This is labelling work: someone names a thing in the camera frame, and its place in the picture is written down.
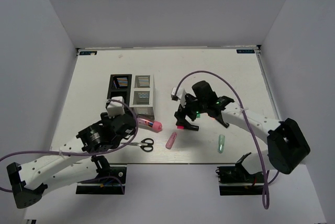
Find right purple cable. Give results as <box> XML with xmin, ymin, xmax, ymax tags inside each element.
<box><xmin>175</xmin><ymin>71</ymin><xmax>280</xmax><ymax>210</ymax></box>

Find white mesh organizer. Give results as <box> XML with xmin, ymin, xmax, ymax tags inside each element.
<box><xmin>129</xmin><ymin>74</ymin><xmax>155</xmax><ymax>119</ymax></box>

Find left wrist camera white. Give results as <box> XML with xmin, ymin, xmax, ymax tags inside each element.
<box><xmin>106</xmin><ymin>96</ymin><xmax>125</xmax><ymax>118</ymax></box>

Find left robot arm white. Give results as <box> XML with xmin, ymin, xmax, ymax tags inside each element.
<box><xmin>6</xmin><ymin>113</ymin><xmax>138</xmax><ymax>209</ymax></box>

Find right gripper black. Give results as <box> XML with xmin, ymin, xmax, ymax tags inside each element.
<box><xmin>174</xmin><ymin>94</ymin><xmax>207</xmax><ymax>129</ymax></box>

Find left blue table label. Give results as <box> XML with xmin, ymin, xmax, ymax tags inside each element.
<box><xmin>79</xmin><ymin>51</ymin><xmax>97</xmax><ymax>55</ymax></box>

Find pink translucent small tube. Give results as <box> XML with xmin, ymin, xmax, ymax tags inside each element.
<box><xmin>165</xmin><ymin>132</ymin><xmax>177</xmax><ymax>150</ymax></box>

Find blue table label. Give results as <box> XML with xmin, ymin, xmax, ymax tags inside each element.
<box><xmin>236</xmin><ymin>49</ymin><xmax>255</xmax><ymax>54</ymax></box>
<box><xmin>79</xmin><ymin>51</ymin><xmax>97</xmax><ymax>55</ymax></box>

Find black mesh organizer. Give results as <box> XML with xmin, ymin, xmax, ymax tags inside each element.
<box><xmin>106</xmin><ymin>74</ymin><xmax>132</xmax><ymax>117</ymax></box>

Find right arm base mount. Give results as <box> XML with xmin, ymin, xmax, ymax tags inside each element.
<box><xmin>216</xmin><ymin>152</ymin><xmax>271</xmax><ymax>196</ymax></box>

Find green translucent small tube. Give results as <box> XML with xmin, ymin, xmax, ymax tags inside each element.
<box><xmin>218</xmin><ymin>135</ymin><xmax>225</xmax><ymax>153</ymax></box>

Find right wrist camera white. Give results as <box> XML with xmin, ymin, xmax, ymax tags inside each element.
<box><xmin>171</xmin><ymin>87</ymin><xmax>186</xmax><ymax>108</ymax></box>

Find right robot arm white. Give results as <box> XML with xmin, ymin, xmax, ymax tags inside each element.
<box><xmin>171</xmin><ymin>81</ymin><xmax>310</xmax><ymax>184</ymax></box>

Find black handled scissors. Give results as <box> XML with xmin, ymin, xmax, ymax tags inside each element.
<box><xmin>129</xmin><ymin>138</ymin><xmax>154</xmax><ymax>152</ymax></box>

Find right blue table label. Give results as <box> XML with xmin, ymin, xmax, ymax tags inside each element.
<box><xmin>236</xmin><ymin>49</ymin><xmax>255</xmax><ymax>54</ymax></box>

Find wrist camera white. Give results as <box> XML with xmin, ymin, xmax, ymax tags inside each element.
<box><xmin>171</xmin><ymin>87</ymin><xmax>186</xmax><ymax>108</ymax></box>
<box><xmin>106</xmin><ymin>96</ymin><xmax>125</xmax><ymax>118</ymax></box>

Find pink black highlighter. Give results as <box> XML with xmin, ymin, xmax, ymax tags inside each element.
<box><xmin>177</xmin><ymin>126</ymin><xmax>199</xmax><ymax>131</ymax></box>

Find right aluminium table rail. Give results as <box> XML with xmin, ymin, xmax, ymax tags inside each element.
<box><xmin>256</xmin><ymin>44</ymin><xmax>281</xmax><ymax>119</ymax></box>

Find orange black highlighter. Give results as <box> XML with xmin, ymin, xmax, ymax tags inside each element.
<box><xmin>212</xmin><ymin>115</ymin><xmax>230</xmax><ymax>128</ymax></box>

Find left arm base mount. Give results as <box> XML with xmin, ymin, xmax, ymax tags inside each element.
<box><xmin>75</xmin><ymin>165</ymin><xmax>127</xmax><ymax>195</ymax></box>

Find pink capped clear tube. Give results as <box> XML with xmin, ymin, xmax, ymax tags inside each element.
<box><xmin>137</xmin><ymin>117</ymin><xmax>163</xmax><ymax>132</ymax></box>

